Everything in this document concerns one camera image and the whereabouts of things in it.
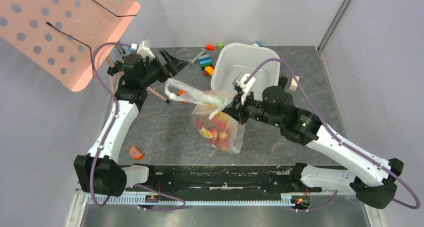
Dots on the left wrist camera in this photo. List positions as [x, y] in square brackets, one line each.
[144, 50]

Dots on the black microphone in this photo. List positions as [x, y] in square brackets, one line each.
[282, 81]

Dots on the white plastic basin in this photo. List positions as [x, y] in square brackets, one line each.
[236, 60]

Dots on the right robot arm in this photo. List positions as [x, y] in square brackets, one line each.
[371, 180]

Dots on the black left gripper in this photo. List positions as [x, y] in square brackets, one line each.
[173, 66]

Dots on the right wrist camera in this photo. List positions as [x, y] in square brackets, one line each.
[243, 84]

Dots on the pink music stand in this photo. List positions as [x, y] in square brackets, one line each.
[69, 39]

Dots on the grey toy wrench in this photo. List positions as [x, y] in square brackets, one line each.
[194, 59]

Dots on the translucent plastic bag with fruits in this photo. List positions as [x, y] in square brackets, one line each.
[221, 131]

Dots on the aluminium frame post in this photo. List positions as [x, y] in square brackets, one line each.
[333, 25]

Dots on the stacked coloured brick pile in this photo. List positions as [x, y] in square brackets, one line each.
[206, 64]

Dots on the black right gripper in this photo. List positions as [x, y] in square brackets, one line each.
[236, 109]

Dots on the red curved block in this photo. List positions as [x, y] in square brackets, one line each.
[210, 47]

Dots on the beige wooden block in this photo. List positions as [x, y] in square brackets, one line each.
[294, 83]

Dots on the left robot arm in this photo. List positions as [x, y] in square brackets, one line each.
[97, 171]

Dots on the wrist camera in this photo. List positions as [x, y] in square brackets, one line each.
[144, 50]
[243, 84]

